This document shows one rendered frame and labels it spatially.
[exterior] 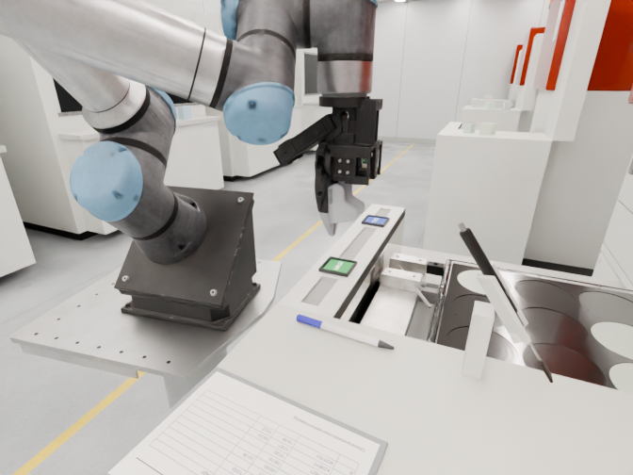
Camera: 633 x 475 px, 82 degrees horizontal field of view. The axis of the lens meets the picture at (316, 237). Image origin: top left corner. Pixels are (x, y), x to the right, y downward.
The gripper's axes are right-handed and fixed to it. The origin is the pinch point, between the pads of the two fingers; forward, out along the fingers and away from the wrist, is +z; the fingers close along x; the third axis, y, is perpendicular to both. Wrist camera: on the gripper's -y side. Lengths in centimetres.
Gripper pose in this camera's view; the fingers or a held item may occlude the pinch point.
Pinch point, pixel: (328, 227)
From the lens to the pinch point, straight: 59.8
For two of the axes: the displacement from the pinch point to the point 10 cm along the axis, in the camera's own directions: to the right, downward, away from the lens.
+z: 0.0, 9.2, 3.9
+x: 3.9, -3.6, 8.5
